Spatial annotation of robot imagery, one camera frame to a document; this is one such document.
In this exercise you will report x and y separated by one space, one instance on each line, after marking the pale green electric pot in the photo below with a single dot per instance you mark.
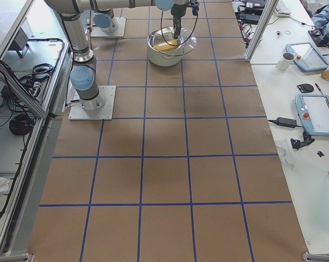
161 60

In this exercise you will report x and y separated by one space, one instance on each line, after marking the blue teach pendant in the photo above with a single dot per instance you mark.
307 56
313 111

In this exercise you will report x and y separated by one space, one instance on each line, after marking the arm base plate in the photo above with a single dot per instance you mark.
118 33
99 108

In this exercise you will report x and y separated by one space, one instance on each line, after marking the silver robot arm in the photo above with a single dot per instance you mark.
83 76
105 20

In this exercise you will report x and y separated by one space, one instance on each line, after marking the blue teach pendant far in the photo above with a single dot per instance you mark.
307 56

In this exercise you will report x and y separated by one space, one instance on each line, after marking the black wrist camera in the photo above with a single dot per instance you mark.
194 4

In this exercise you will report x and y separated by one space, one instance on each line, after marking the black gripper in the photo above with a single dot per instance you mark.
178 11

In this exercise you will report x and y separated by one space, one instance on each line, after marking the yellow corn cob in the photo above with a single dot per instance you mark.
167 45

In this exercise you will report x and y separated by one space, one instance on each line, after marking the aluminium frame post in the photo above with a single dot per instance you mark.
261 26

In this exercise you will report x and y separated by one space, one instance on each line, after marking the white mug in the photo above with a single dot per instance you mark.
285 61

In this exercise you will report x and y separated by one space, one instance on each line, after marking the blue teach pendant near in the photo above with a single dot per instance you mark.
313 111

